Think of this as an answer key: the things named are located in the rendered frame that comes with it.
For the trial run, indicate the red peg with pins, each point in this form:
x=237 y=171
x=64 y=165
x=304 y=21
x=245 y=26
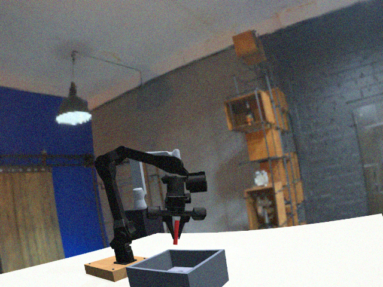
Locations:
x=176 y=226

